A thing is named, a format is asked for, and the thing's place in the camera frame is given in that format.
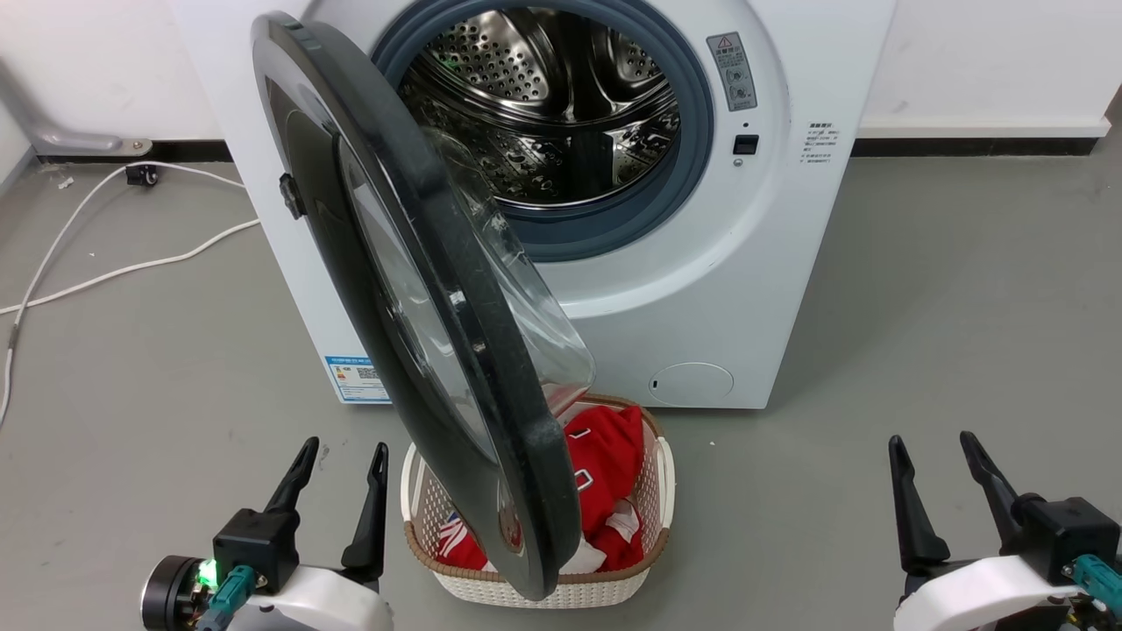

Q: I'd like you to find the stainless steel washer drum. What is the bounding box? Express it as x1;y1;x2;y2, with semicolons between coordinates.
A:
399;7;683;209

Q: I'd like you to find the teal camera connector cable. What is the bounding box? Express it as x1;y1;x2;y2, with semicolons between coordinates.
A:
195;564;258;631
1062;554;1122;616

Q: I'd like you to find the dark grey washing machine door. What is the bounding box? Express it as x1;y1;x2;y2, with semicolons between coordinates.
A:
251;11;597;602

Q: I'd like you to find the white woven laundry basket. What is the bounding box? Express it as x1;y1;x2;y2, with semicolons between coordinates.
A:
401;394;676;610

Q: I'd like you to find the red white garment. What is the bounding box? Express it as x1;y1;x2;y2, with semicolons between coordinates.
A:
436;405;648;572

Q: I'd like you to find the black cylinder with green light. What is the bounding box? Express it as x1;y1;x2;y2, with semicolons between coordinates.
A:
140;555;217;630

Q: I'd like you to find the white floor cable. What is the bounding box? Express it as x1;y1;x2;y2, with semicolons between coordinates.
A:
0;218;262;316
0;161;247;427

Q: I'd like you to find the teal left camera connector cable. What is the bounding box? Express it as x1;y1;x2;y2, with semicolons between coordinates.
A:
195;564;258;631

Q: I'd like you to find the grey wall pipe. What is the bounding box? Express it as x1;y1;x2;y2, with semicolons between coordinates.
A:
0;57;153;158

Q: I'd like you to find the blue white energy label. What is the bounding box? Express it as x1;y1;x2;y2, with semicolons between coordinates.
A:
324;355;392;404

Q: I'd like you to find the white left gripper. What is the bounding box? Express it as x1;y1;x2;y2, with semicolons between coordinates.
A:
244;436;396;631

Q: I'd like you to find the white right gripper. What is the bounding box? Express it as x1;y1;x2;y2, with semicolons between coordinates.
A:
888;430;1092;631

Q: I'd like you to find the grey-blue rubber door gasket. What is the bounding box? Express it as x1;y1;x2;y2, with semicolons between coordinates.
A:
371;0;715;264

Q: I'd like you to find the teal right camera connector cable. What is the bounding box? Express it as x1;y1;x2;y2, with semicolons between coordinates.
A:
1062;554;1122;616

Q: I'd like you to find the grey warning sticker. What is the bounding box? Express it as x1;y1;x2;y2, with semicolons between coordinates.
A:
707;32;758;112

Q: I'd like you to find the round white filter cover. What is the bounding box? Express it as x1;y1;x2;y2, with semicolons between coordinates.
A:
649;362;735;408

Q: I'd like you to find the printed text label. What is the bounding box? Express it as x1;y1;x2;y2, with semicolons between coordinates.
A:
802;121;841;166

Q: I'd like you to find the white front-load washing machine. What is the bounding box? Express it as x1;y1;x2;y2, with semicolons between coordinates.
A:
171;0;899;411

